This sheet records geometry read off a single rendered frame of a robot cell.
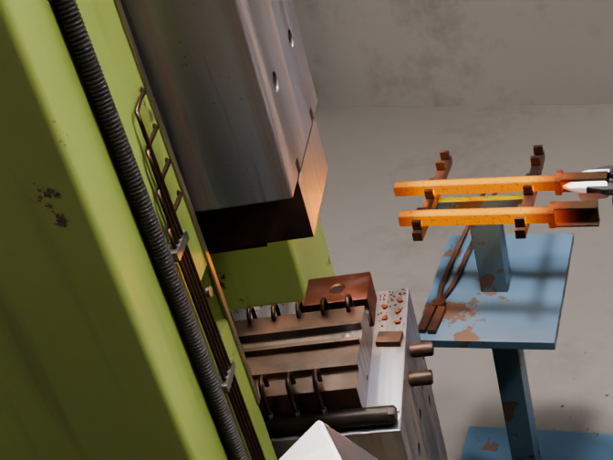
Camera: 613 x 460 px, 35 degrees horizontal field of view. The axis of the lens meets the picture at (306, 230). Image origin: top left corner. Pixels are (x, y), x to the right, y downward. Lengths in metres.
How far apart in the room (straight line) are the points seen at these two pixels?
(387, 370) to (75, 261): 0.74
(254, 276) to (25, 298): 0.81
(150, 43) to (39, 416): 0.48
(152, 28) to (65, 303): 0.35
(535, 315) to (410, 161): 2.18
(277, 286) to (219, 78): 0.73
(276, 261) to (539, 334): 0.58
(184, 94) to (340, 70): 3.54
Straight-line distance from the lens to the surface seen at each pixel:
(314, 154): 1.47
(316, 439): 1.18
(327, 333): 1.68
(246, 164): 1.29
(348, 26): 4.65
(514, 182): 2.07
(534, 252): 2.33
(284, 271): 1.87
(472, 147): 4.24
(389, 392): 1.64
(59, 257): 1.10
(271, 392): 1.61
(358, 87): 4.78
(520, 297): 2.19
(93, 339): 1.16
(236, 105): 1.25
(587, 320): 3.18
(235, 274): 1.89
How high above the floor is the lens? 1.99
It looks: 30 degrees down
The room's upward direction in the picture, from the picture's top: 16 degrees counter-clockwise
